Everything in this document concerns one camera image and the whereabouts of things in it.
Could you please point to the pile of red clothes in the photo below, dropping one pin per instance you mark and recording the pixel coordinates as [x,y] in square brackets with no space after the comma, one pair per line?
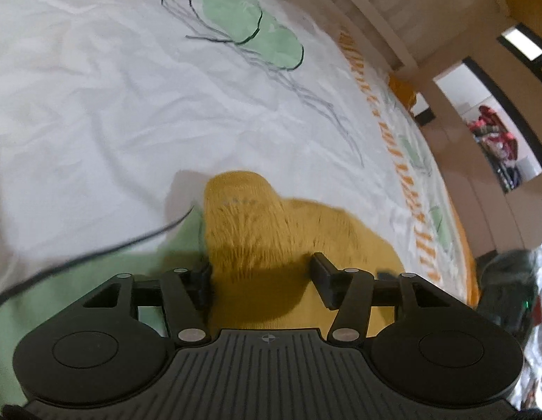
[494,133]

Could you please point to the white striped headboard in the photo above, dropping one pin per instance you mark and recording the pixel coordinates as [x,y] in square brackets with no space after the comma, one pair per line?
[376,4]

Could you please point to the grey patterned cloth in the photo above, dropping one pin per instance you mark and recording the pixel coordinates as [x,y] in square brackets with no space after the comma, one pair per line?
[540,358]

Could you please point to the orange pillow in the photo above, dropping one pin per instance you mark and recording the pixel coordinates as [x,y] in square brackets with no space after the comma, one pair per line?
[403,91]

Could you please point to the bright window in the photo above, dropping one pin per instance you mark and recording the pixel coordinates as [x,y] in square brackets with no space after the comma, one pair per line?
[525,44]

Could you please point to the mustard yellow knit garment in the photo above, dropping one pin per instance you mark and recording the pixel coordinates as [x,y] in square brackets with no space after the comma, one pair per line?
[271,232]

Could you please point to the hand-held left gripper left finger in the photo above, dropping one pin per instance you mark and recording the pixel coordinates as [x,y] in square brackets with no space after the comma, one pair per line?
[204,286]

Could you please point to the white leaf print bedsheet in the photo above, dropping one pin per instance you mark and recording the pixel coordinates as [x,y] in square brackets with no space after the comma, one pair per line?
[100,109]

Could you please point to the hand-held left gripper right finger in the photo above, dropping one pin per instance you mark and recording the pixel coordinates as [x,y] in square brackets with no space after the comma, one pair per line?
[324,278]

